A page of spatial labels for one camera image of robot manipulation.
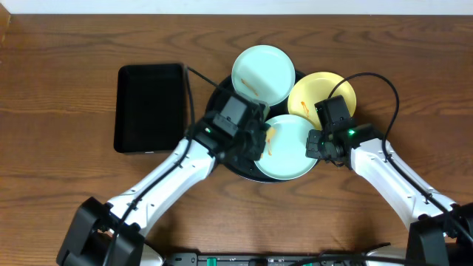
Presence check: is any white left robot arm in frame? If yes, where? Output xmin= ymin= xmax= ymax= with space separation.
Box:
xmin=56 ymin=111 xmax=269 ymax=265

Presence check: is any light green plate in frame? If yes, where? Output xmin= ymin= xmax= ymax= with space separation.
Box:
xmin=255 ymin=115 xmax=318 ymax=181
xmin=231 ymin=45 xmax=296 ymax=106

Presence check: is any black rectangular water tray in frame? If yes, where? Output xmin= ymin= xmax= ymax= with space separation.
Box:
xmin=113 ymin=64 xmax=186 ymax=154

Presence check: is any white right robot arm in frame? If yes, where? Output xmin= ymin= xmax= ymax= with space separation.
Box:
xmin=306 ymin=124 xmax=472 ymax=265

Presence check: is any green and yellow sponge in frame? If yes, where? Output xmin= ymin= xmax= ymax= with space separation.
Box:
xmin=265 ymin=126 xmax=276 ymax=156

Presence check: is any yellow plate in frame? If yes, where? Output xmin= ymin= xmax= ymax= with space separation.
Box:
xmin=286 ymin=72 xmax=344 ymax=131

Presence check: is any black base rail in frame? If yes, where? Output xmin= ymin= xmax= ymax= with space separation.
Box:
xmin=166 ymin=242 xmax=407 ymax=266

